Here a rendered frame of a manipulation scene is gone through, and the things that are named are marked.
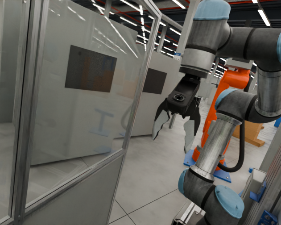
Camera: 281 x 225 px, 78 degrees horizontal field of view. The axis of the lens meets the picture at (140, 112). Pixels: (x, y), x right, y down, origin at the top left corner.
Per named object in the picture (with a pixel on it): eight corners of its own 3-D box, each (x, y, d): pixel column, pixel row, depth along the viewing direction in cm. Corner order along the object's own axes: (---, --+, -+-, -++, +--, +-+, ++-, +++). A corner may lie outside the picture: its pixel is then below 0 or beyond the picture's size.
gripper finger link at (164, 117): (159, 136, 53) (178, 113, 50) (152, 141, 48) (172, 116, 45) (151, 129, 54) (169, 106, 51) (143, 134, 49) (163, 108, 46)
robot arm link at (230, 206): (229, 240, 64) (243, 210, 61) (196, 214, 73) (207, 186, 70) (238, 225, 73) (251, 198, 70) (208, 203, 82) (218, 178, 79)
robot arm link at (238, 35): (249, 64, 49) (238, 54, 41) (211, 58, 56) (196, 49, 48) (260, 35, 47) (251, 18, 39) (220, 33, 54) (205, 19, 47)
